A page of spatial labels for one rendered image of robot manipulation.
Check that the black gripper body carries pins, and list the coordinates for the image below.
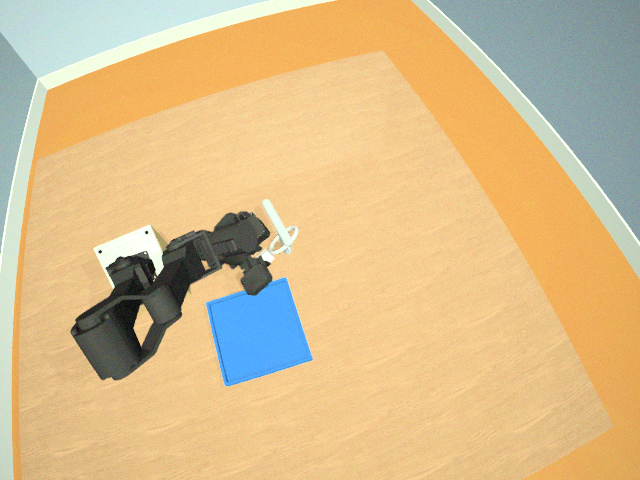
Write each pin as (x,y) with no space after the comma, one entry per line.
(257,276)

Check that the grey t-shaped steel stake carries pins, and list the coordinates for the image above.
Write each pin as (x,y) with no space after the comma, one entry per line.
(282,232)

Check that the blue tray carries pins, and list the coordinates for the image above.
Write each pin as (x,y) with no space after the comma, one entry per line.
(257,335)

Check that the pale grey metal ring with small tab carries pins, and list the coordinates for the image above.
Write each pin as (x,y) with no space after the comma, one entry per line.
(267,256)

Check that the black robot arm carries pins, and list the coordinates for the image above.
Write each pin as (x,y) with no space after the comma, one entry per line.
(105,332)

